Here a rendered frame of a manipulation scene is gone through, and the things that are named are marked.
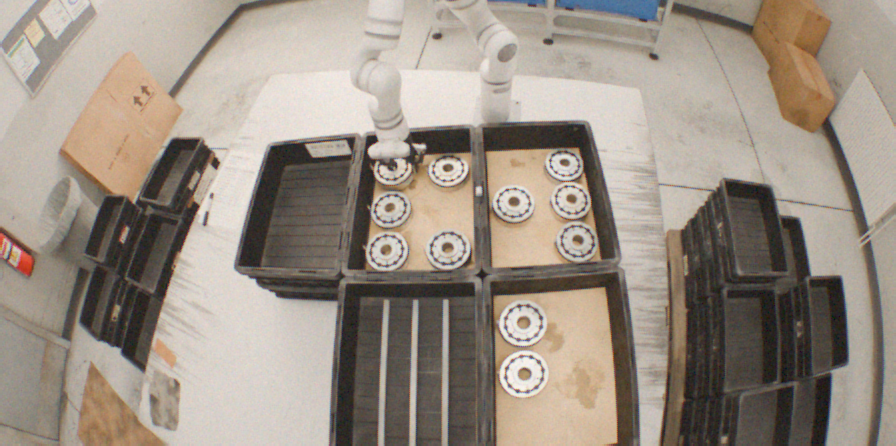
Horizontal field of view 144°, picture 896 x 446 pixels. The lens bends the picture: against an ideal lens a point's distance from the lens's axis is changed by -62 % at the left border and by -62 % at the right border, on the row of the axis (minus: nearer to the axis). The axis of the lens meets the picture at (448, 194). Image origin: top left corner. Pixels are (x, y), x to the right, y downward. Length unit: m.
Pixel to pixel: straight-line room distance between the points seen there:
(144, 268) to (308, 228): 1.34
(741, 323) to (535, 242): 1.03
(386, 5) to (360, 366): 0.74
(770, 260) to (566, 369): 1.09
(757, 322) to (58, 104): 4.34
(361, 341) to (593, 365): 0.52
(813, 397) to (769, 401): 0.44
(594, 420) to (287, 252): 0.85
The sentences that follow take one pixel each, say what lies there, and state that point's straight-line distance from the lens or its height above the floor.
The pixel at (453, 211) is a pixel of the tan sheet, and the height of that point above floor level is 0.83.
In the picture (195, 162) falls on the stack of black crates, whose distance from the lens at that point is 1.98.
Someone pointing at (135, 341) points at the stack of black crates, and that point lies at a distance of 2.25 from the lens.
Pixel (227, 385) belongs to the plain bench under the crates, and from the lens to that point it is 1.21.
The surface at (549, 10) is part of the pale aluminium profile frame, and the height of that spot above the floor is 0.29.
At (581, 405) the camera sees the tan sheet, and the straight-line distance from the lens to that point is 0.85.
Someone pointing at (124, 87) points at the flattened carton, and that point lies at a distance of 3.45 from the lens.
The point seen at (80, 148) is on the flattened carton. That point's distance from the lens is 3.25.
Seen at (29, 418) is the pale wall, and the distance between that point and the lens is 3.77.
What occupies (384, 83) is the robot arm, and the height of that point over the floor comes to 1.20.
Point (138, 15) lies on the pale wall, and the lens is 3.79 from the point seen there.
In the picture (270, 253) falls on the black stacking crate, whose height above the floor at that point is 0.83.
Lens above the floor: 1.65
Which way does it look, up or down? 58 degrees down
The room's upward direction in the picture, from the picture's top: 11 degrees counter-clockwise
